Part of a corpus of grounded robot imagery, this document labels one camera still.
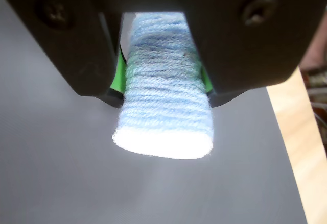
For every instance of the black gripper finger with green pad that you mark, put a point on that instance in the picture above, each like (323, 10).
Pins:
(255, 50)
(64, 43)

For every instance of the light blue yarn block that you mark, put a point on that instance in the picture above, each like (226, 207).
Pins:
(163, 106)

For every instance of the grey table mat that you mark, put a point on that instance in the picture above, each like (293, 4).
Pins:
(64, 170)

